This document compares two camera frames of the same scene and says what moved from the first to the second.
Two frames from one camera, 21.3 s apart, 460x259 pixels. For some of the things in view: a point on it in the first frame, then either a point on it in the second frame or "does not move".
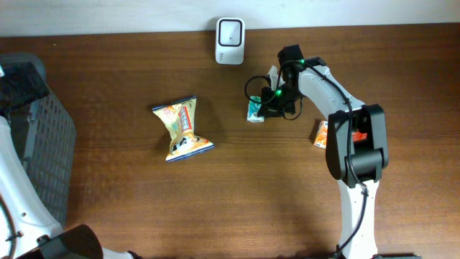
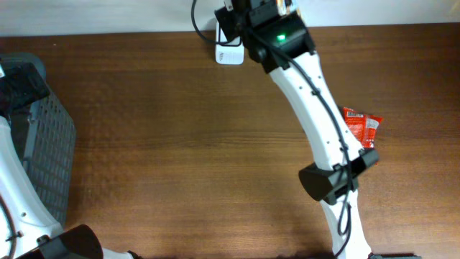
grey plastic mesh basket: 45,139 does not move
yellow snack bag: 179,117 -> 282,8
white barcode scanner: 230,40 does not move
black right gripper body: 282,103 -> 232,27
